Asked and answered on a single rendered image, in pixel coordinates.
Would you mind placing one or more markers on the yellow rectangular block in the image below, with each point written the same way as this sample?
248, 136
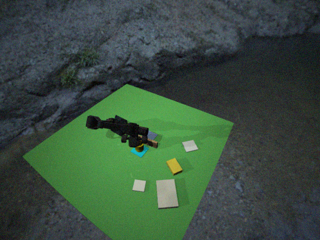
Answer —
174, 166

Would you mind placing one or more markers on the white flat square tile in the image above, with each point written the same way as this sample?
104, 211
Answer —
189, 146

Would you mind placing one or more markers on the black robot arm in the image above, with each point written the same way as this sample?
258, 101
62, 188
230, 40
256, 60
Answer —
131, 129

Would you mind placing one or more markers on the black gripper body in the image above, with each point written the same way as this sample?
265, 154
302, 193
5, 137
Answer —
143, 140

